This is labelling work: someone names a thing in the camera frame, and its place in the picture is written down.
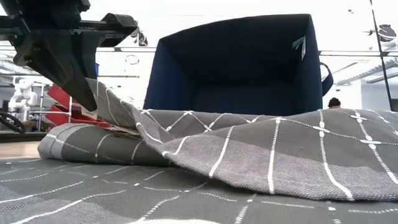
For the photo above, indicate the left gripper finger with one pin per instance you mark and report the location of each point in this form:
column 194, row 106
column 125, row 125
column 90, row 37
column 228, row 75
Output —
column 62, row 59
column 91, row 46

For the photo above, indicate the navy white striped basket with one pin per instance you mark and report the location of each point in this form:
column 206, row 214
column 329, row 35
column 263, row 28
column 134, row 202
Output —
column 233, row 68

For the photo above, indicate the grey checked towel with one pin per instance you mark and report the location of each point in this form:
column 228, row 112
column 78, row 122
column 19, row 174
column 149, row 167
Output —
column 248, row 149

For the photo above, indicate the person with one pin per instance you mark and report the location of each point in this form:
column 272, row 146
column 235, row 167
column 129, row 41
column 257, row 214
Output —
column 334, row 102

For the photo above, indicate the black aluminium table frame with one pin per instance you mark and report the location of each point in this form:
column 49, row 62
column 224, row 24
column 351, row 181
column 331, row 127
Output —
column 21, row 137

